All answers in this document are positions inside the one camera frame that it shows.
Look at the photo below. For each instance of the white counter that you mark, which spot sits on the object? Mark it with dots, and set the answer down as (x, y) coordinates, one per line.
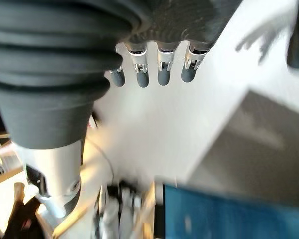
(164, 119)

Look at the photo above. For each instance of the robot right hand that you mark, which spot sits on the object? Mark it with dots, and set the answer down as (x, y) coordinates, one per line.
(52, 74)

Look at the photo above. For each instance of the wooden rack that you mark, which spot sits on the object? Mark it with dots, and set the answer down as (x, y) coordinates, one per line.
(1, 161)

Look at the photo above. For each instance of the blue bin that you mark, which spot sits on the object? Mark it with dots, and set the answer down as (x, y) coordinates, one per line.
(229, 216)

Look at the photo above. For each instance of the dark brown object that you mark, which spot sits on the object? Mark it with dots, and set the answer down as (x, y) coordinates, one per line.
(21, 219)

